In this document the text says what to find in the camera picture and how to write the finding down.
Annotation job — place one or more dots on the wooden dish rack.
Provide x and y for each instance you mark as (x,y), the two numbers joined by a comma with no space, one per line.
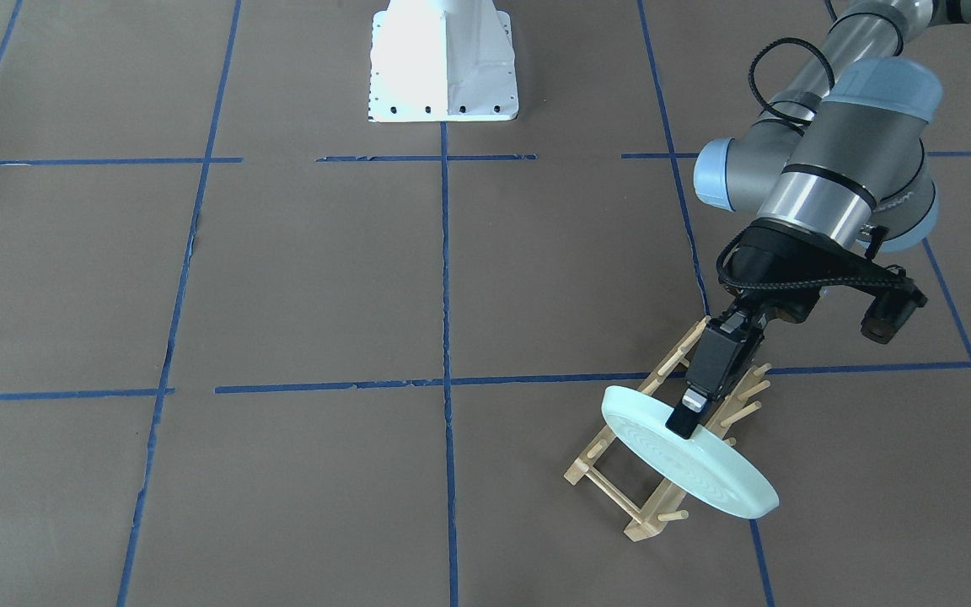
(663,506)

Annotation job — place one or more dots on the light green plate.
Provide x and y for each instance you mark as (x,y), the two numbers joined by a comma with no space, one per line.
(704,466)

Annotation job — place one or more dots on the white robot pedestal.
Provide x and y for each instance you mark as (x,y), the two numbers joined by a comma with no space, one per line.
(442,61)

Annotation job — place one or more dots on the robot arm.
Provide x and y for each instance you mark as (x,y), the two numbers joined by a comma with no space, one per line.
(834,171)

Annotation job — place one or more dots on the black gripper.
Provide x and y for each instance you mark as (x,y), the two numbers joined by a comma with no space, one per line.
(765,255)

